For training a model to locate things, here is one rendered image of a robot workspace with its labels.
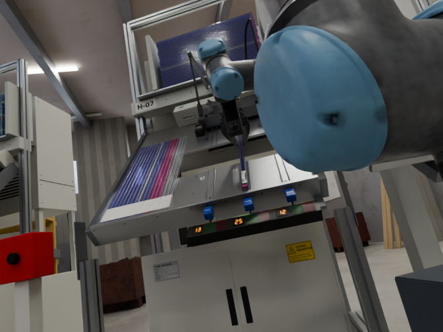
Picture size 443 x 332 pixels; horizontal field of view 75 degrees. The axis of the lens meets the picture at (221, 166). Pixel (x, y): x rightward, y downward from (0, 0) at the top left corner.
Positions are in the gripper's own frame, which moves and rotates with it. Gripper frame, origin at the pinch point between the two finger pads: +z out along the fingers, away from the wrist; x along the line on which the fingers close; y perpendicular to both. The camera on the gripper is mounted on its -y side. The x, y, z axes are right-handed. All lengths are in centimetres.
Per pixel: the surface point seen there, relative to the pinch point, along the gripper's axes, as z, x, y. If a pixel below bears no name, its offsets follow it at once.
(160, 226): -0.7, 26.7, -27.2
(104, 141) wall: 481, 540, 749
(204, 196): -2.1, 12.7, -20.9
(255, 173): -0.6, -3.0, -15.2
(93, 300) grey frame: 7, 49, -42
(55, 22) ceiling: 57, 358, 599
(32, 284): 15, 83, -28
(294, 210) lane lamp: -4.4, -10.9, -33.5
